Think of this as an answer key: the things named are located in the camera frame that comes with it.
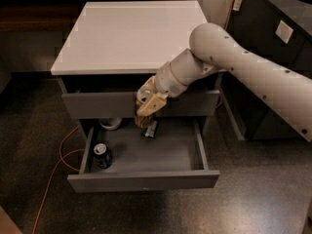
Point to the white wall socket plate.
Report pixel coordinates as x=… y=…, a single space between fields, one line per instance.
x=284 y=32

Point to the white bowl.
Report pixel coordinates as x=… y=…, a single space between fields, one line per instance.
x=110 y=124

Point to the dark wooden bench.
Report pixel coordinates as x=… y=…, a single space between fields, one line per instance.
x=43 y=15

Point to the grey top drawer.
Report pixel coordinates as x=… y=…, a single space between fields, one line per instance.
x=120 y=102

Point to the grey drawer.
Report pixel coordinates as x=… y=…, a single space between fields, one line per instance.
x=174 y=159
x=120 y=102

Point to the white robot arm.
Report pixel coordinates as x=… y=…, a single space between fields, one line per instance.
x=211 y=49

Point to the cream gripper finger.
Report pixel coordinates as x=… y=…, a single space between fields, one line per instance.
x=147 y=89
x=149 y=102

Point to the dark blue soda can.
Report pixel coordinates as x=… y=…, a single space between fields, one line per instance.
x=102 y=155

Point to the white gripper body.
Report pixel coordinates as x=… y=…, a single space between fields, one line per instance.
x=168 y=80

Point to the black side cabinet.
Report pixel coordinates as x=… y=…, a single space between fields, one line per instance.
x=254 y=27

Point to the silver snack wrapper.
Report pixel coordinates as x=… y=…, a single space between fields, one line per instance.
x=151 y=130

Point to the orange soda can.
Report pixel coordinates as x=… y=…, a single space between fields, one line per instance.
x=144 y=119

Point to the white tag on cable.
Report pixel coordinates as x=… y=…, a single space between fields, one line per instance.
x=237 y=5

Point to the grey drawer cabinet white top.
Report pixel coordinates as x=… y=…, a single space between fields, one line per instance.
x=121 y=44

